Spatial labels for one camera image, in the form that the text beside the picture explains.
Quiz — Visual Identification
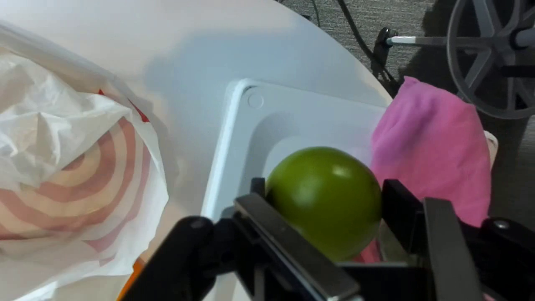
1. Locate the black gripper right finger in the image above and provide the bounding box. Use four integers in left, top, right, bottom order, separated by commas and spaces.
380, 177, 488, 301

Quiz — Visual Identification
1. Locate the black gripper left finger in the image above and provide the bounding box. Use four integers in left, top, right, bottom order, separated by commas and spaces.
233, 176, 365, 301

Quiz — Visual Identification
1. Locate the green ball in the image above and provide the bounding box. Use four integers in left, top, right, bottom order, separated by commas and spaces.
264, 145, 385, 263

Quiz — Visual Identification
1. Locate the pink cloth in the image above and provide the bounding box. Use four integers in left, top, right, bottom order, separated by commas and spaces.
353, 75, 495, 264

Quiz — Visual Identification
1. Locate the white red striped plastic bag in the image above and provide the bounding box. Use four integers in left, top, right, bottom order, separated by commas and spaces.
0, 20, 172, 301

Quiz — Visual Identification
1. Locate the white plastic box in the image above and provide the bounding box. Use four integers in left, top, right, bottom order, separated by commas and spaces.
199, 77, 393, 301

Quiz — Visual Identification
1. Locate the grey office chair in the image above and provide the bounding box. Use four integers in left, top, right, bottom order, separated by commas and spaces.
370, 0, 535, 122

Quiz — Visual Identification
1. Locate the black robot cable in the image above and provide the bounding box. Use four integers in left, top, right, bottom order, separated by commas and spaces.
308, 0, 386, 72

